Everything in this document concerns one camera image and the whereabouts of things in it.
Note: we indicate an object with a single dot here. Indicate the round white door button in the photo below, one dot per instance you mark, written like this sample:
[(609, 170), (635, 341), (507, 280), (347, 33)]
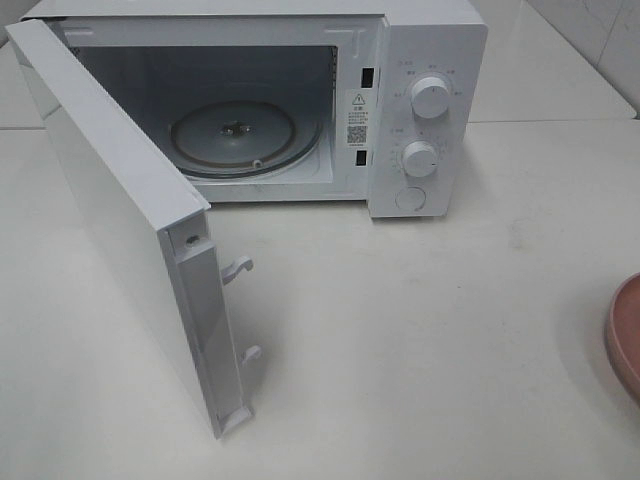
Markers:
[(411, 199)]

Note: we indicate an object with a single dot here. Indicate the white timer knob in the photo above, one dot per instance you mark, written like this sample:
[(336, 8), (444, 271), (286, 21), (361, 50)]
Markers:
[(419, 159)]

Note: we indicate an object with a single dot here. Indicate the white microwave door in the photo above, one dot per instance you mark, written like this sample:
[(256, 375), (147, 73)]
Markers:
[(147, 219)]

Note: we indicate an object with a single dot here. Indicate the pink round plate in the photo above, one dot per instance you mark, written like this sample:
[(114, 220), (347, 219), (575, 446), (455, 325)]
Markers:
[(622, 335)]

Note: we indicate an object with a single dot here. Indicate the glass microwave turntable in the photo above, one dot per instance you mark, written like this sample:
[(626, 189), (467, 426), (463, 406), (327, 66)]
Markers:
[(239, 139)]

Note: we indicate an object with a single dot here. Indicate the white microwave oven body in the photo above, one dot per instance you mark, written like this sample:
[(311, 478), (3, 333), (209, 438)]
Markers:
[(160, 60)]

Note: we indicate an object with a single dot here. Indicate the white warning label sticker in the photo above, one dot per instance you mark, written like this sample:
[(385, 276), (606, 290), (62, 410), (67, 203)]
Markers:
[(357, 112)]

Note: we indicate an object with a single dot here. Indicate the upper white power knob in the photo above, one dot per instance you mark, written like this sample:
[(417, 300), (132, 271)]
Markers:
[(430, 96)]

